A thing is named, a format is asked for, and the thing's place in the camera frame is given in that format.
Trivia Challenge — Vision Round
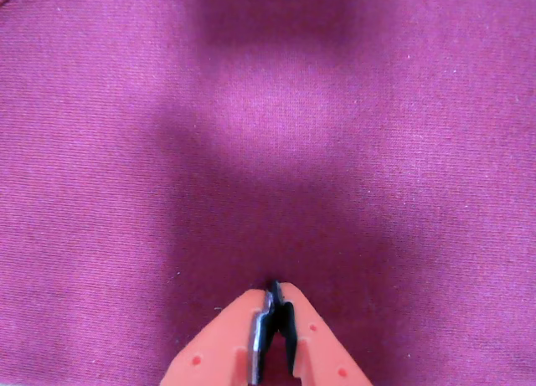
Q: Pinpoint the maroon cloth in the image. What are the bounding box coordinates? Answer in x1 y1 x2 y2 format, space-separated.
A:
0 0 536 386

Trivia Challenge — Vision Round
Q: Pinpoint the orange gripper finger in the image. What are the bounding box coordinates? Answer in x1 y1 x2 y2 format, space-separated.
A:
158 287 276 386
269 279 374 386

